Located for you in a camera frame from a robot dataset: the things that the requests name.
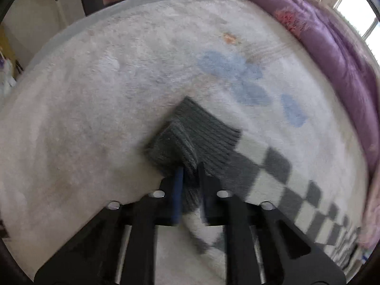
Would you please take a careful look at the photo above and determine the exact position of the grey white checkered sweater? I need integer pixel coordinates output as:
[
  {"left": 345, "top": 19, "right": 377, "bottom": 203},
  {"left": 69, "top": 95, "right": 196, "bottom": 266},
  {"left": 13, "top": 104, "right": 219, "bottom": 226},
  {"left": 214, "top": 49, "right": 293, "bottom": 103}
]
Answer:
[{"left": 146, "top": 98, "right": 359, "bottom": 277}]

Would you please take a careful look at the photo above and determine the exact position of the white fleece bed blanket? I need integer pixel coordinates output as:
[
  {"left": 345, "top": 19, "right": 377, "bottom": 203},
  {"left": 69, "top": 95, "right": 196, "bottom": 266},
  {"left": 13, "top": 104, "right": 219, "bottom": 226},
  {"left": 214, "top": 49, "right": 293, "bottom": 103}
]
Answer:
[{"left": 1, "top": 0, "right": 368, "bottom": 277}]

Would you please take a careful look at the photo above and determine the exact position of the pink purple floral quilt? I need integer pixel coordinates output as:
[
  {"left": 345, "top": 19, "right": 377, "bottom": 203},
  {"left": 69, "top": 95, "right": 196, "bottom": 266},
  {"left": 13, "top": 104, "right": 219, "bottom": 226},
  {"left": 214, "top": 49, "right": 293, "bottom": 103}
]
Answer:
[{"left": 250, "top": 0, "right": 379, "bottom": 248}]

